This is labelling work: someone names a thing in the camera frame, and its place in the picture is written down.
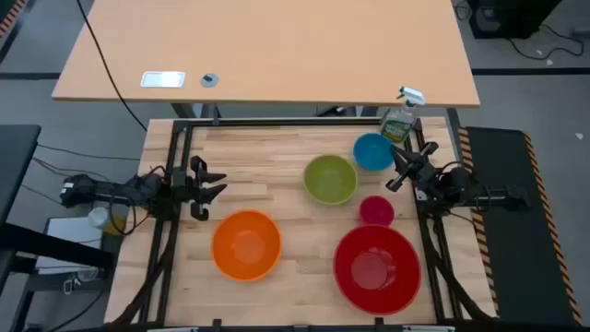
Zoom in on white flat box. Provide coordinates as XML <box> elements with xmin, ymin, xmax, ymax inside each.
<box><xmin>35</xmin><ymin>216</ymin><xmax>105</xmax><ymax>277</ymax></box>

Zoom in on green plastic bowl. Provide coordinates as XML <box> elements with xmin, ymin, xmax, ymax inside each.
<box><xmin>302</xmin><ymin>154</ymin><xmax>360</xmax><ymax>207</ymax></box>

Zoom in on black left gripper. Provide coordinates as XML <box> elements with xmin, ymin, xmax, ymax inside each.
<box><xmin>171</xmin><ymin>155</ymin><xmax>229</xmax><ymax>222</ymax></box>

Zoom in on thin black cable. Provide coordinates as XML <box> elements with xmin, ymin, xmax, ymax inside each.
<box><xmin>36</xmin><ymin>143</ymin><xmax>141</xmax><ymax>162</ymax></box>

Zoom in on clear plastic cup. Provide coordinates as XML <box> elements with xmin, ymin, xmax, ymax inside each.
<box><xmin>88</xmin><ymin>207</ymin><xmax>126</xmax><ymax>236</ymax></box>

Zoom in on black mat hazard stripes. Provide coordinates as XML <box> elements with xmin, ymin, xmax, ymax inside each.
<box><xmin>456</xmin><ymin>126</ymin><xmax>584</xmax><ymax>326</ymax></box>

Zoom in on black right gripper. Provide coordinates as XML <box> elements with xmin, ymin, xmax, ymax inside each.
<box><xmin>384</xmin><ymin>141</ymin><xmax>440</xmax><ymax>193</ymax></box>

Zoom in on black metal table frame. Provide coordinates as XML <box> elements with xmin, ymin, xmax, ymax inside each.
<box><xmin>108</xmin><ymin>117</ymin><xmax>497</xmax><ymax>332</ymax></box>

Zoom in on clear spray bottle green label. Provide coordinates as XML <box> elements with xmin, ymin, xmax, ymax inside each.
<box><xmin>380</xmin><ymin>85</ymin><xmax>426</xmax><ymax>144</ymax></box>

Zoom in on orange plastic bowl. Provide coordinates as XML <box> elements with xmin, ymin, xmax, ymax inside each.
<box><xmin>211</xmin><ymin>208</ymin><xmax>283</xmax><ymax>282</ymax></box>

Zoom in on black side desk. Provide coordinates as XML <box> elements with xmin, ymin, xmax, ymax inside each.
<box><xmin>0</xmin><ymin>124</ymin><xmax>115</xmax><ymax>287</ymax></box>

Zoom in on beige wooden desk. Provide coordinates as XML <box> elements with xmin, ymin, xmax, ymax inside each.
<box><xmin>51</xmin><ymin>0</ymin><xmax>480</xmax><ymax>109</ymax></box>

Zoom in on long black cable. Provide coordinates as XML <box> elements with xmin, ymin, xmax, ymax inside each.
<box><xmin>76</xmin><ymin>0</ymin><xmax>148</xmax><ymax>133</ymax></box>

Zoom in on small magenta plastic bowl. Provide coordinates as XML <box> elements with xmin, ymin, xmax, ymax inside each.
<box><xmin>359</xmin><ymin>195</ymin><xmax>395</xmax><ymax>228</ymax></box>

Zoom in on white rectangular desk plate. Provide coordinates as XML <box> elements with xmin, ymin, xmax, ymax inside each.
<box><xmin>140</xmin><ymin>70</ymin><xmax>186</xmax><ymax>89</ymax></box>

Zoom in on black computer tower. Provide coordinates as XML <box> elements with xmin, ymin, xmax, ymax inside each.
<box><xmin>467</xmin><ymin>0</ymin><xmax>563</xmax><ymax>41</ymax></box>

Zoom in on black floor cable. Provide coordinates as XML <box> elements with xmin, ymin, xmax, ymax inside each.
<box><xmin>506</xmin><ymin>22</ymin><xmax>585</xmax><ymax>62</ymax></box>

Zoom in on large red plastic bowl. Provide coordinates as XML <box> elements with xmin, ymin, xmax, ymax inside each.
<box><xmin>333</xmin><ymin>224</ymin><xmax>422</xmax><ymax>316</ymax></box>

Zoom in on blue plastic bowl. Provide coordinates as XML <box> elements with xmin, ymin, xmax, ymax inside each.
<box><xmin>352</xmin><ymin>133</ymin><xmax>395</xmax><ymax>172</ymax></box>

